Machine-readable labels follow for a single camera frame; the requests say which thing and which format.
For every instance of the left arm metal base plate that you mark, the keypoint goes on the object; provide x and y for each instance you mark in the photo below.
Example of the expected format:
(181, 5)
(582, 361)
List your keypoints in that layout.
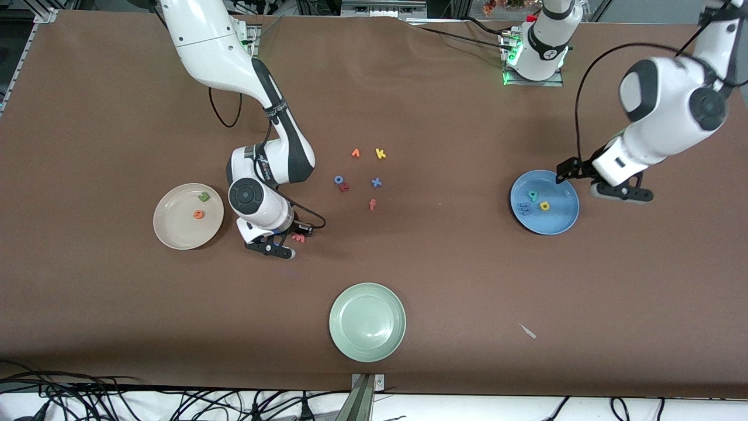
(555, 82)

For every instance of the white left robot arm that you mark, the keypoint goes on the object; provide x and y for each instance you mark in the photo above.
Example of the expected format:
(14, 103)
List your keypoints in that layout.
(666, 99)

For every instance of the aluminium frame rail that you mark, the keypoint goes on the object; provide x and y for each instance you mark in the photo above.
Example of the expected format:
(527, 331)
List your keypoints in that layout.
(45, 16)

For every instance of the beige round plate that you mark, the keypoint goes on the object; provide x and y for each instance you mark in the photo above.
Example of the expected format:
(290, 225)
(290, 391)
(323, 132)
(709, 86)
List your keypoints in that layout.
(175, 225)

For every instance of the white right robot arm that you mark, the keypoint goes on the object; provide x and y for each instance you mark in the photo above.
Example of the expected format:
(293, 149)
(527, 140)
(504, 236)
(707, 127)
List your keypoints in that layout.
(204, 41)

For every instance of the blue round plate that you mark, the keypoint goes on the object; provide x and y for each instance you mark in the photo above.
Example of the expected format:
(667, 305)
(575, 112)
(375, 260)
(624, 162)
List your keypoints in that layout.
(558, 219)

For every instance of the blue foam letter m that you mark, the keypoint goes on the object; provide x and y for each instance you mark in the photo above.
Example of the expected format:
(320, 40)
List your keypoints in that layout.
(524, 209)

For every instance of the small white paper scrap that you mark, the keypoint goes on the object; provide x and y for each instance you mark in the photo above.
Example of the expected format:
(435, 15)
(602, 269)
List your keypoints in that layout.
(527, 331)

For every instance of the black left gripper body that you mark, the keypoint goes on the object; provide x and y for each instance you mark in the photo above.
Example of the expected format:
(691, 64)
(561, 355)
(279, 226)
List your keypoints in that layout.
(585, 164)

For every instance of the orange artificial flowers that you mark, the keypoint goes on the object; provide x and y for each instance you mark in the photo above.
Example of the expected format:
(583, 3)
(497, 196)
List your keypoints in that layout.
(491, 7)

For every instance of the grey metal mount bracket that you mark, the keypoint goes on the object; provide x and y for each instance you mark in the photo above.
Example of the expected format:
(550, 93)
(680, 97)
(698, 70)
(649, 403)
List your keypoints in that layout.
(362, 403)

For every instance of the aluminium frame crossbar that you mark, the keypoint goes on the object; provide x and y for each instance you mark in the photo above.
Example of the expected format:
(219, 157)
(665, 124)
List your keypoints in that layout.
(380, 8)

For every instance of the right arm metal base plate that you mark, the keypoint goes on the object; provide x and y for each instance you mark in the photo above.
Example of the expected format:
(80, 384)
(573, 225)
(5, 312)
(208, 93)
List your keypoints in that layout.
(255, 35)

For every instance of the green round plate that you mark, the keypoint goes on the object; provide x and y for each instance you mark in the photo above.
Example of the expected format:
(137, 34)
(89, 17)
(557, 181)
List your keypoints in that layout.
(367, 322)

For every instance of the brown table cover sheet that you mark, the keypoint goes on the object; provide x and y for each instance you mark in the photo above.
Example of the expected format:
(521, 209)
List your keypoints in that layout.
(117, 321)

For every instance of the black power plug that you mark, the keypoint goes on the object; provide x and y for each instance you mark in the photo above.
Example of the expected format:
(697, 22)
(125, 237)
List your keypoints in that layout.
(304, 413)

